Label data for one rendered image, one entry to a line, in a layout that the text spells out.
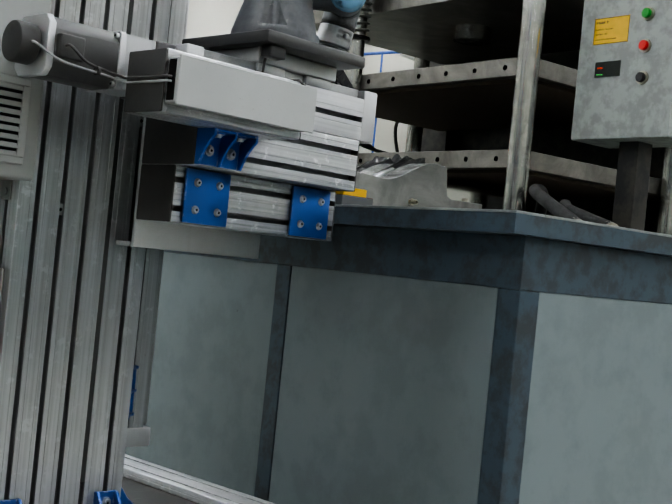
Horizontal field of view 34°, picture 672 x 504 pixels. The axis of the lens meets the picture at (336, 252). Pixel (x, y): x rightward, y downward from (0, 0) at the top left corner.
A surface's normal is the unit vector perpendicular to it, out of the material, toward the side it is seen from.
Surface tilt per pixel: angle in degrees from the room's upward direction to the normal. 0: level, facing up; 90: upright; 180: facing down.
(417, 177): 90
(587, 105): 90
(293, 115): 90
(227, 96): 90
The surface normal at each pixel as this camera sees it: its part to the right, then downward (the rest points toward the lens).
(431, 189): 0.62, 0.05
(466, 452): -0.77, -0.08
